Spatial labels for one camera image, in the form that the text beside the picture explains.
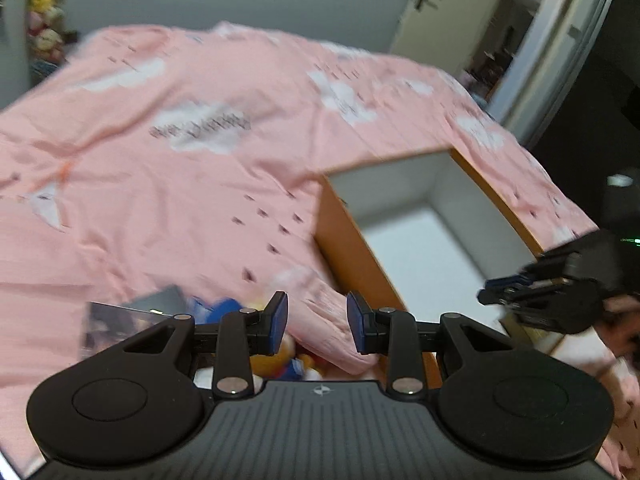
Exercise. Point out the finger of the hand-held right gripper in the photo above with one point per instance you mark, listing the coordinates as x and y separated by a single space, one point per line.
515 299
520 278

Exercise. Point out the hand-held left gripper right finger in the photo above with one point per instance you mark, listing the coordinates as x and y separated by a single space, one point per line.
357 325

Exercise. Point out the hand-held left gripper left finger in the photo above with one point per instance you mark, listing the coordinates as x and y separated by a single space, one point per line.
277 322

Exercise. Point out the orange cardboard box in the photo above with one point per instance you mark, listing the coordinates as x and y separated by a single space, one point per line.
430 245

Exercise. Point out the blue and yellow plush toy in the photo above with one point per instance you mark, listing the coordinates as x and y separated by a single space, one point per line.
265 360

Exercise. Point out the dark glossy card packet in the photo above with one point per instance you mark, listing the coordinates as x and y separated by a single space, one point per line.
132 317

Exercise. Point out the pink cloud print blanket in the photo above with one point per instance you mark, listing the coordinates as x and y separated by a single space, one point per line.
175 185

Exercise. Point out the white room door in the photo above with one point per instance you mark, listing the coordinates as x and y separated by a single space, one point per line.
450 15

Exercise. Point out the pile of plush toys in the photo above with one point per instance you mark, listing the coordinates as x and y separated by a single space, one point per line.
46 15

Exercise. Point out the white sliding door frame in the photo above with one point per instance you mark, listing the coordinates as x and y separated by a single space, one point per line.
555 50

